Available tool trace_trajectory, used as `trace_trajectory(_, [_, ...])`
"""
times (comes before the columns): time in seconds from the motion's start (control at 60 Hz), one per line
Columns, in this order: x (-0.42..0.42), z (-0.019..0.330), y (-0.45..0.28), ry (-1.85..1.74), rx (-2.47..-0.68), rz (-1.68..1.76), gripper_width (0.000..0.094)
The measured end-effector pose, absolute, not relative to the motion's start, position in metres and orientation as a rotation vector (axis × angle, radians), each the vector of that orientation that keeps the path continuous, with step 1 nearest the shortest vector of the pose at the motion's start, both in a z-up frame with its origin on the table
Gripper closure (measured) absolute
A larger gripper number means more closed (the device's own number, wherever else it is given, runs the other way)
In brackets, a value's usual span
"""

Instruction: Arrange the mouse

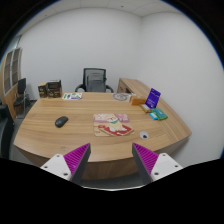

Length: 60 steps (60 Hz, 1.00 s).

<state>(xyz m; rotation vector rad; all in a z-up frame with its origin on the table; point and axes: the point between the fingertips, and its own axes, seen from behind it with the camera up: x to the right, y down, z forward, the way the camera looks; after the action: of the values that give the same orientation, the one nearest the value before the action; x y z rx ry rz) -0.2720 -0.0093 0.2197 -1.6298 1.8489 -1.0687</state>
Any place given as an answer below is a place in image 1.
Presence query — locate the desk cable grommet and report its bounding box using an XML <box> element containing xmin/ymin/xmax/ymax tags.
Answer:
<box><xmin>140</xmin><ymin>131</ymin><xmax>149</xmax><ymax>139</ymax></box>

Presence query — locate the orange wooden box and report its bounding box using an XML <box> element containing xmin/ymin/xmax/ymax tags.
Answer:
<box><xmin>130</xmin><ymin>96</ymin><xmax>146</xmax><ymax>105</ymax></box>

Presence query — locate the wooden office desk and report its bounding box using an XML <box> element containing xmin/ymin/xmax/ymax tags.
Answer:
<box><xmin>13</xmin><ymin>91</ymin><xmax>193</xmax><ymax>181</ymax></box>

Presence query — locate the wooden side return desk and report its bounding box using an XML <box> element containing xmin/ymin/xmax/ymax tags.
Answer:
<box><xmin>117</xmin><ymin>78</ymin><xmax>150</xmax><ymax>97</ymax></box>

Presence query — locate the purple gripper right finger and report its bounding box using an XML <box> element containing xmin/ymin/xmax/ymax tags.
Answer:
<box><xmin>132</xmin><ymin>143</ymin><xmax>182</xmax><ymax>184</ymax></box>

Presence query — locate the yellow flat box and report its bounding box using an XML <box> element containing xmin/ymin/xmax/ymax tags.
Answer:
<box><xmin>140</xmin><ymin>104</ymin><xmax>151</xmax><ymax>113</ymax></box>

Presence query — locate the black chair at left edge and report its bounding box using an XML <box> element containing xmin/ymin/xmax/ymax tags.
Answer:
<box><xmin>0</xmin><ymin>104</ymin><xmax>15</xmax><ymax>159</ymax></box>

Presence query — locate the black computer mouse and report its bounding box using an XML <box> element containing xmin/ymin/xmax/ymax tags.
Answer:
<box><xmin>55</xmin><ymin>116</ymin><xmax>69</xmax><ymax>128</ymax></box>

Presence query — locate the dark brown cardboard box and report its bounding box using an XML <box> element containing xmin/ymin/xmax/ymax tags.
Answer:
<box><xmin>47</xmin><ymin>80</ymin><xmax>62</xmax><ymax>98</ymax></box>

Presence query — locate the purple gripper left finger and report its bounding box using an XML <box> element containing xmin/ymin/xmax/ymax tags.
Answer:
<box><xmin>41</xmin><ymin>143</ymin><xmax>91</xmax><ymax>184</ymax></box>

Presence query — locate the small tan cardboard box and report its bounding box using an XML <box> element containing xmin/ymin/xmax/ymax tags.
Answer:
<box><xmin>38</xmin><ymin>82</ymin><xmax>47</xmax><ymax>98</ymax></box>

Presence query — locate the wooden glass-door cabinet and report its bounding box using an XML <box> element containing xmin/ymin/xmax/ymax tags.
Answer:
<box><xmin>0</xmin><ymin>48</ymin><xmax>22</xmax><ymax>118</ymax></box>

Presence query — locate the white green leaflet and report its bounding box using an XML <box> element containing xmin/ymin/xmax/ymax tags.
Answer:
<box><xmin>62</xmin><ymin>92</ymin><xmax>82</xmax><ymax>100</ymax></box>

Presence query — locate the black side chair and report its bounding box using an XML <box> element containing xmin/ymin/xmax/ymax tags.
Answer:
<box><xmin>13</xmin><ymin>78</ymin><xmax>30</xmax><ymax>109</ymax></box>

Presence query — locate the black mesh office chair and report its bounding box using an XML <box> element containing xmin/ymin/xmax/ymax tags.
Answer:
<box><xmin>75</xmin><ymin>68</ymin><xmax>114</xmax><ymax>92</ymax></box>

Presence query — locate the small blue packet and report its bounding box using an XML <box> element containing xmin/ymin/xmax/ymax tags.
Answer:
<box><xmin>149</xmin><ymin>113</ymin><xmax>158</xmax><ymax>120</ymax></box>

